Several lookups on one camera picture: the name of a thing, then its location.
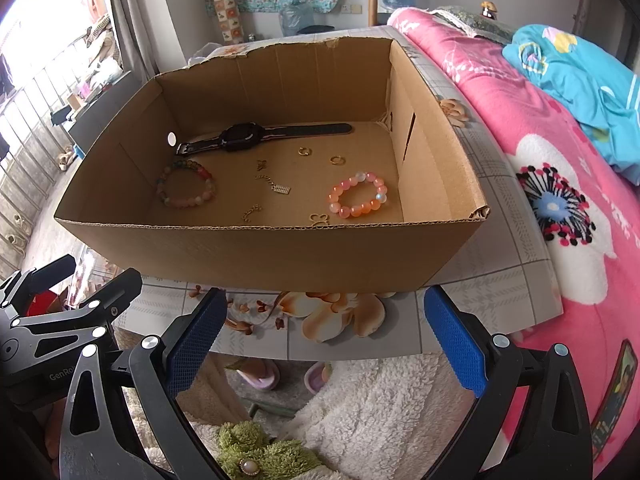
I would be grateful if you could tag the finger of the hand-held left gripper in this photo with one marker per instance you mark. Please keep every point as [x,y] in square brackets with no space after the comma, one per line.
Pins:
[120,290]
[50,272]

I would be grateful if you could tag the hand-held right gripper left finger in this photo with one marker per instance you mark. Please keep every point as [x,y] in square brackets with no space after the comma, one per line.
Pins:
[195,340]

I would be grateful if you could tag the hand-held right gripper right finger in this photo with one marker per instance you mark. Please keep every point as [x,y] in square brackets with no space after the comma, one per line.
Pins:
[455,340]

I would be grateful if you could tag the brown cardboard box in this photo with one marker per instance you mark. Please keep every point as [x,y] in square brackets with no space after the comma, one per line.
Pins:
[275,255]

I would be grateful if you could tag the black smartwatch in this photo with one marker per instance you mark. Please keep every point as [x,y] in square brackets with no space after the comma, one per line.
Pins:
[240,137]

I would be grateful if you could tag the gold hoop earring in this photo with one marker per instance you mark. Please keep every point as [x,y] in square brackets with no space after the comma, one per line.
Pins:
[299,151]
[332,160]

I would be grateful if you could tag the red paper bag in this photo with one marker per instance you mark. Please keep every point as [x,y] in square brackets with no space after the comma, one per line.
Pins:
[42,305]

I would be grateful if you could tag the purple slipper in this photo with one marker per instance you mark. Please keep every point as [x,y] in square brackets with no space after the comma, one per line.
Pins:
[317,377]
[252,375]

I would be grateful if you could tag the floral plaid tablecloth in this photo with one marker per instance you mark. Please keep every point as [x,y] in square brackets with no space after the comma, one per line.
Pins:
[500,270]

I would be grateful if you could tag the pair of beige sandals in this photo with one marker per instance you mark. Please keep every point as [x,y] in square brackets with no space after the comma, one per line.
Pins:
[66,157]

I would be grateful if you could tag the blue plastic container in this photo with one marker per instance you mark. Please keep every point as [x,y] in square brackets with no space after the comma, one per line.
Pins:
[78,151]

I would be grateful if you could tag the metal window railing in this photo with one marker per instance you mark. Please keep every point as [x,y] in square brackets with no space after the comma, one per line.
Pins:
[30,125]

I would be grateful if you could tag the black device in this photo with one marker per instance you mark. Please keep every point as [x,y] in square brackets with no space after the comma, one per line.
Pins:
[60,115]

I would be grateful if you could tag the grey cabinet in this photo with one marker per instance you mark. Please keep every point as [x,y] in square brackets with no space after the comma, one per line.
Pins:
[105,110]

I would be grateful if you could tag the pink box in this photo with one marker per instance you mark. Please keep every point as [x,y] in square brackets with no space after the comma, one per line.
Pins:
[85,90]

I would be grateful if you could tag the pile of household clutter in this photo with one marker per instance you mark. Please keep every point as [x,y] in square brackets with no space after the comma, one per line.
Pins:
[102,45]

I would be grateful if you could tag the pink floral blanket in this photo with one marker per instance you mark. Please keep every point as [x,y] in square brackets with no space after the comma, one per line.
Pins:
[500,110]

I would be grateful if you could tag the white plastic bag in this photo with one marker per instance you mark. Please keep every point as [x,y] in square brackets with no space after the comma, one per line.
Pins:
[202,52]

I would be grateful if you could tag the grey curtain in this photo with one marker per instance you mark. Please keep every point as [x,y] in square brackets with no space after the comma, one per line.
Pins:
[130,10]

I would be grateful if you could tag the turquoise quilt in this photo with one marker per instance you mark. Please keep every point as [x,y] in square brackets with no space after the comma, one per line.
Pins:
[565,75]

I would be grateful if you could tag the orange checked patterned roll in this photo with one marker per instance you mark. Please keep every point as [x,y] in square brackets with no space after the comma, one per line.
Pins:
[226,10]

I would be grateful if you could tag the grey green patterned cushion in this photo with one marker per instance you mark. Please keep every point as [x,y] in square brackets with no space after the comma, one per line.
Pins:
[470,22]

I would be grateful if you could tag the clear empty water jug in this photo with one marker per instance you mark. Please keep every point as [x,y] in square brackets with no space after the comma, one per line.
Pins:
[297,17]

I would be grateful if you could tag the black pot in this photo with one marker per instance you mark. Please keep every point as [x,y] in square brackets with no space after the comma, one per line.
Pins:
[315,29]

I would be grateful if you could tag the small figurine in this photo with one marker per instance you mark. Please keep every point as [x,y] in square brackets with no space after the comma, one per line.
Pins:
[488,10]

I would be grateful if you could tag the white wall socket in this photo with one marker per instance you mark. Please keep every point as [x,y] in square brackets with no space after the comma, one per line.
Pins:
[351,9]

